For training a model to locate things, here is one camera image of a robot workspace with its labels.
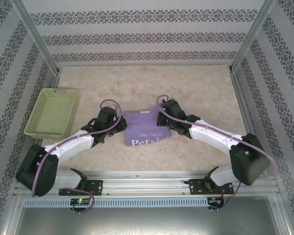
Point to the purple t-shirt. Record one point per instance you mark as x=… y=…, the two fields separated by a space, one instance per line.
x=142 y=122

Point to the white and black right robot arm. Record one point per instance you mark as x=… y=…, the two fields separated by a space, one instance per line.
x=210 y=134

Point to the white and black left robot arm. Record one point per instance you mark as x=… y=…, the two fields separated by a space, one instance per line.
x=73 y=142

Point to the pale green perforated plastic basket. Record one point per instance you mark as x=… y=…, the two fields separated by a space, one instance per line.
x=51 y=115

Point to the left controller board green light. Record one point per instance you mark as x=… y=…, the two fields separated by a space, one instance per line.
x=80 y=201

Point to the grey metal sheet panel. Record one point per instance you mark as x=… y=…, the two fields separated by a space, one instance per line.
x=147 y=222

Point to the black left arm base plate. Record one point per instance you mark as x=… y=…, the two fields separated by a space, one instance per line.
x=96 y=187

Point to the aluminium side rail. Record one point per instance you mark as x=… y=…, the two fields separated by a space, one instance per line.
x=54 y=80
x=240 y=98

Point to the aluminium mounting rail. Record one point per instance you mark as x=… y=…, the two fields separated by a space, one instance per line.
x=147 y=183

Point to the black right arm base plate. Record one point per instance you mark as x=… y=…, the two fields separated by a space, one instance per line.
x=194 y=186

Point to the aluminium frame post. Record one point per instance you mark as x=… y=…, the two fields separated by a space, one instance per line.
x=34 y=31
x=253 y=31

